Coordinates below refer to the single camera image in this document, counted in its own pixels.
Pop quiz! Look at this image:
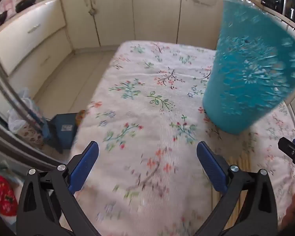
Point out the blue dustpan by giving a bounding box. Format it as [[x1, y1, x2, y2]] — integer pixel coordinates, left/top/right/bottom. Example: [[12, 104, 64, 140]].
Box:
[[50, 113, 78, 153]]

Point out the blue perforated plastic basket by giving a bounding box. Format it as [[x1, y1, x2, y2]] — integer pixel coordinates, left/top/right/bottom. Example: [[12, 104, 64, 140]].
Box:
[[202, 0, 295, 135]]

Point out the floral white tablecloth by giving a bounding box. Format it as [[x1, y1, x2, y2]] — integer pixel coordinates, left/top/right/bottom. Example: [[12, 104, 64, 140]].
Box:
[[71, 41, 295, 235]]

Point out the black frying pan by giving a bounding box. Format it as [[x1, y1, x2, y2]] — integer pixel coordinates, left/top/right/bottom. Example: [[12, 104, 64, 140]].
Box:
[[15, 0, 37, 13]]

